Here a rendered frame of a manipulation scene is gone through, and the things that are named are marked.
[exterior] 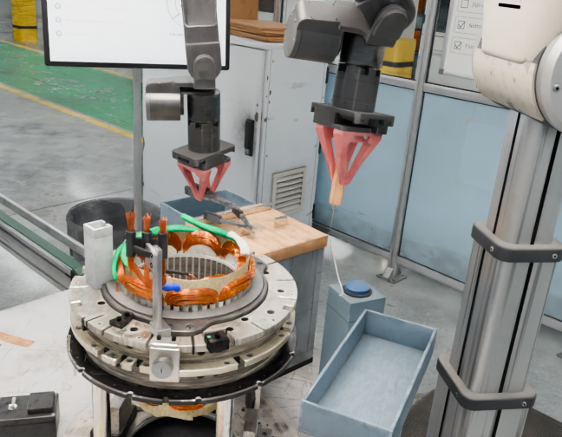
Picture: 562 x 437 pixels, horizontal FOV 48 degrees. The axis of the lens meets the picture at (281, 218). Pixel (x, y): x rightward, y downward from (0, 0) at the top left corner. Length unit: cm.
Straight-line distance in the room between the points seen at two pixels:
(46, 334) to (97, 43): 84
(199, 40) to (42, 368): 69
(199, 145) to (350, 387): 50
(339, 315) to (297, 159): 237
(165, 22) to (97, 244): 111
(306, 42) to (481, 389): 61
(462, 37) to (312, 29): 232
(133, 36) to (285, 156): 160
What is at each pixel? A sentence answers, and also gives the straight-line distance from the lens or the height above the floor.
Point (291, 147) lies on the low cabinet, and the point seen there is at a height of 67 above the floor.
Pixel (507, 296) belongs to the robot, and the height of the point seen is 109.
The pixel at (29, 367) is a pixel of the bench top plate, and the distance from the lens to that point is 133.
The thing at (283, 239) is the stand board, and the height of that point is 107.
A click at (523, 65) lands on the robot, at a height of 143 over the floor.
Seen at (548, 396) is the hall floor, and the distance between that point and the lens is 287.
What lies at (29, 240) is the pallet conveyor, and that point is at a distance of 193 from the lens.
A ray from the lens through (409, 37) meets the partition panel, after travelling 327.
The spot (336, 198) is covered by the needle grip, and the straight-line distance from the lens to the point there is 85.
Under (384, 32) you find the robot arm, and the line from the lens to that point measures 77.
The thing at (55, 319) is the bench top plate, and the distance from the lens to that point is 147.
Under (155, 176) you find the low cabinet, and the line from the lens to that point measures 388.
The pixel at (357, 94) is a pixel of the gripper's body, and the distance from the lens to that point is 81.
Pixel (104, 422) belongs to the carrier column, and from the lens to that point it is 97.
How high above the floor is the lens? 152
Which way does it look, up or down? 21 degrees down
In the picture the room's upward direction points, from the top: 5 degrees clockwise
